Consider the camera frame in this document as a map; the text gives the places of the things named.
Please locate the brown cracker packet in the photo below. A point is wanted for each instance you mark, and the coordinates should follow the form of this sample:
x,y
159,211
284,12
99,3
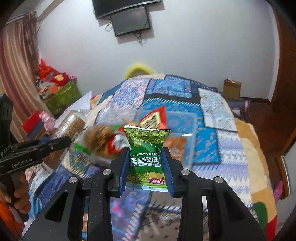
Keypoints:
x,y
71,125

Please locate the blue patchwork quilt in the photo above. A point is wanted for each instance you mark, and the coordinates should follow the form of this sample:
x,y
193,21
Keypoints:
x,y
180,97

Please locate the black wall television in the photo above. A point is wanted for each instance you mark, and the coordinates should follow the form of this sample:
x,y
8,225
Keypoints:
x,y
120,8

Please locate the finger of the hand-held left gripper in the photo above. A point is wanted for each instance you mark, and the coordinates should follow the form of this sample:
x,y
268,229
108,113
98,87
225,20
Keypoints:
x,y
46,140
46,147

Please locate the orange fried snack packet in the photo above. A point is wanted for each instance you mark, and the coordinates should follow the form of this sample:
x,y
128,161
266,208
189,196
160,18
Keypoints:
x,y
177,147

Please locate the dark grey box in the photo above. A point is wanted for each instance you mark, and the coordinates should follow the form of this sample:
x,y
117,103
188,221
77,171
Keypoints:
x,y
38,132

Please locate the red peanut packet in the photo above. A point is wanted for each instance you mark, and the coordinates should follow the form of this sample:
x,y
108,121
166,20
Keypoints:
x,y
153,119

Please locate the pile of red decorations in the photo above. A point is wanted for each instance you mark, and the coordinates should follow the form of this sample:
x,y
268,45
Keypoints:
x,y
52,76

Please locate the small black monitor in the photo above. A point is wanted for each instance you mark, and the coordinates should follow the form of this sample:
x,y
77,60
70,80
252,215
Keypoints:
x,y
130,20

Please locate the clear plastic container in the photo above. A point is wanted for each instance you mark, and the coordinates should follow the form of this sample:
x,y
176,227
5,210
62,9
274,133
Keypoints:
x,y
189,148

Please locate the red and white snack packet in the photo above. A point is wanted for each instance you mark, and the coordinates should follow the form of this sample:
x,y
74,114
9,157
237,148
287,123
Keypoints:
x,y
115,144

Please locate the pink slipper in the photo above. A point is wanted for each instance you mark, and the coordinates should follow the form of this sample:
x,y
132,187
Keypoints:
x,y
245,104

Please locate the red box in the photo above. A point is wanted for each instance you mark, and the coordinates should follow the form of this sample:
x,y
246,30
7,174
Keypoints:
x,y
32,121

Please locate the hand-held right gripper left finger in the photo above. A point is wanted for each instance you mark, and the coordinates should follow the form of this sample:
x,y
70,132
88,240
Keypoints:
x,y
123,171

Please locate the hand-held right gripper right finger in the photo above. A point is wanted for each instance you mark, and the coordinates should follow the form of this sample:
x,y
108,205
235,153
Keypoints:
x,y
167,171

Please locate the pink toy figure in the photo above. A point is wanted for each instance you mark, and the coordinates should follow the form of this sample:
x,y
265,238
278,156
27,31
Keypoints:
x,y
47,120

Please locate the green pea snack packet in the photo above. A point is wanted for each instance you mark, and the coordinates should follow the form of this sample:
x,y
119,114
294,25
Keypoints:
x,y
148,162

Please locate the yellow foam tube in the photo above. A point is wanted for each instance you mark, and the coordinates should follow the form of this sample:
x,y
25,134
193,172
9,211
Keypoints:
x,y
138,67

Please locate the beige fleece blanket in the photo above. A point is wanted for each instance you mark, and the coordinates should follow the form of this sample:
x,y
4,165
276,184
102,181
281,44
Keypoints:
x,y
256,162

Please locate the brown wooden door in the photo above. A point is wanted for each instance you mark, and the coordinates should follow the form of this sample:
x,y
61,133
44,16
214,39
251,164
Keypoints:
x,y
284,69

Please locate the green storage box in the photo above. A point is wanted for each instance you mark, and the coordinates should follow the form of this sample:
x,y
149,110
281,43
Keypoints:
x,y
63,98

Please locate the cardboard box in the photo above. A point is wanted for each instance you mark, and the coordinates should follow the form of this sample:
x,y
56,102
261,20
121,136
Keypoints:
x,y
232,89

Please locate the clear packet of brown crisps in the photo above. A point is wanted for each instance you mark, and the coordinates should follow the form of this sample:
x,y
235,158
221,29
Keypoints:
x,y
98,139

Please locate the person's left hand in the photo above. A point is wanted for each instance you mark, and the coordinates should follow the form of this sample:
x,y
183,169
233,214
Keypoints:
x,y
23,199

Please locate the brown striped curtain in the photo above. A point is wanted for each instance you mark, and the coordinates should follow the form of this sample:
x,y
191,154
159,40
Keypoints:
x,y
16,76

